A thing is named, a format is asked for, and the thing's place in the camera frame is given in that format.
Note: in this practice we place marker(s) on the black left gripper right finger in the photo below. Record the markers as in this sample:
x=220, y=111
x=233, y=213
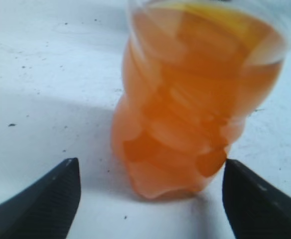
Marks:
x=255, y=208

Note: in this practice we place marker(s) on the orange soda plastic bottle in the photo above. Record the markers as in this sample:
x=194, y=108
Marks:
x=193, y=71

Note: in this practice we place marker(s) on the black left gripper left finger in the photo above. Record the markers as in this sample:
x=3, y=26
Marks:
x=47, y=208

